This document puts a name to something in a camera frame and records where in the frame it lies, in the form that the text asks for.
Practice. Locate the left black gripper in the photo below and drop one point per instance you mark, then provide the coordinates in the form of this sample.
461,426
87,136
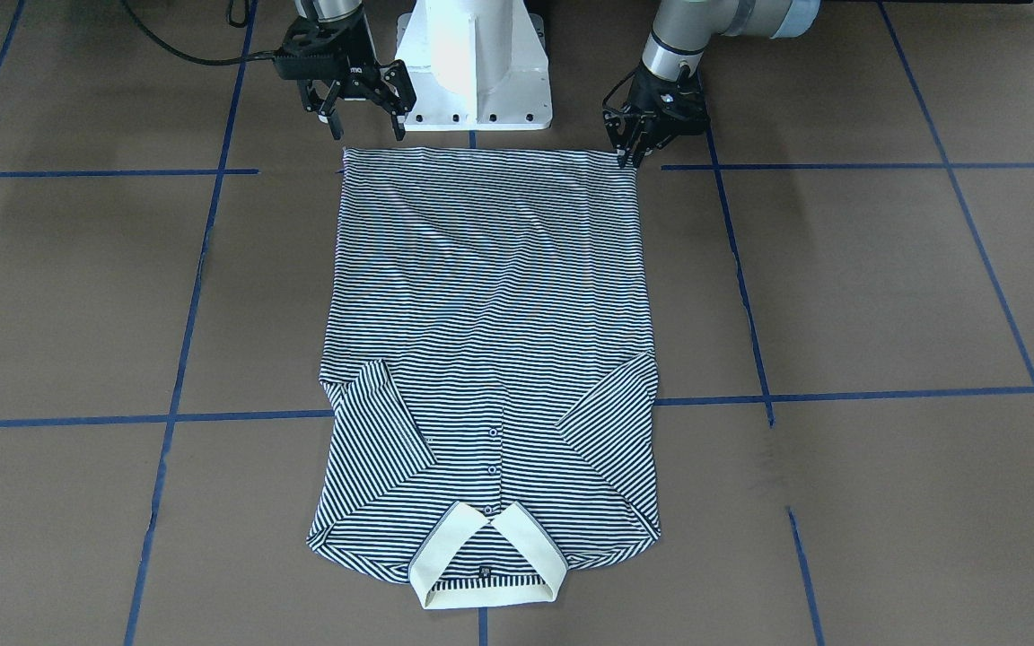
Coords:
671,109

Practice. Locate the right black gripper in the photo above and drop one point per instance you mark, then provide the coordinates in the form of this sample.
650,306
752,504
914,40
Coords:
389,89

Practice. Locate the navy white striped polo shirt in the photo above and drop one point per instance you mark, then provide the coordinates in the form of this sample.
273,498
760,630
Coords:
490,363

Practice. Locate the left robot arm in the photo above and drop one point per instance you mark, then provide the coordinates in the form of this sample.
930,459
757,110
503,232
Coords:
681,31

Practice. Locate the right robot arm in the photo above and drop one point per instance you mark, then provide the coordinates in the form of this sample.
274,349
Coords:
322,11

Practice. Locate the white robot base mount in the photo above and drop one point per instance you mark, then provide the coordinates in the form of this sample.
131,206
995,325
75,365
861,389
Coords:
475,66

